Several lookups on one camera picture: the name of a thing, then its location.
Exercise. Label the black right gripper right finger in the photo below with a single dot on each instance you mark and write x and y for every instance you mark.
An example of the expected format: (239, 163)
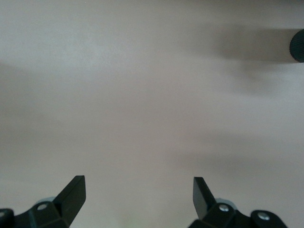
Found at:
(204, 202)

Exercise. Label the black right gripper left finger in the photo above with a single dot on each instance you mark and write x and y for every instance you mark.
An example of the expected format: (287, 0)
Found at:
(69, 202)

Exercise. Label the black foam cylinder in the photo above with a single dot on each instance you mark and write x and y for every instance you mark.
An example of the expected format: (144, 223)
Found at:
(298, 46)

